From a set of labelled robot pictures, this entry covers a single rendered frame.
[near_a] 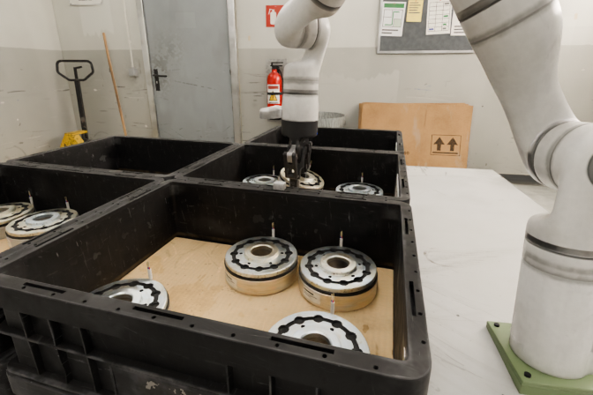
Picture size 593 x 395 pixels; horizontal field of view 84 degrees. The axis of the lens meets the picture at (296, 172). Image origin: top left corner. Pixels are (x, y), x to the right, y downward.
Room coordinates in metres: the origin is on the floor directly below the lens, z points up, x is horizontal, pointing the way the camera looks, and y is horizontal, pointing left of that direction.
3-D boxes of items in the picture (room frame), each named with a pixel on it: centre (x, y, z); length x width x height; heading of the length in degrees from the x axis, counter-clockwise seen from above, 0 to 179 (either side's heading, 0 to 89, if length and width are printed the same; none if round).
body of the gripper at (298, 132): (0.68, -0.01, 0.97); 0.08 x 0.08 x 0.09
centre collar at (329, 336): (0.25, -0.02, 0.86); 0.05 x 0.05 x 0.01
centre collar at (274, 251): (0.41, 0.05, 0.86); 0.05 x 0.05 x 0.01
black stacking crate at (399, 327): (0.35, 0.07, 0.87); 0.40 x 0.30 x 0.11; 74
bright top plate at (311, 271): (0.38, -0.06, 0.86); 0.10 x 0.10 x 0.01
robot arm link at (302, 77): (0.68, -0.02, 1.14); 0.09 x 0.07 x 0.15; 118
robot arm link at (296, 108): (0.68, 0.01, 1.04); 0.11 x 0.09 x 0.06; 73
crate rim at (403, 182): (0.64, -0.01, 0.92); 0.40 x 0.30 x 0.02; 74
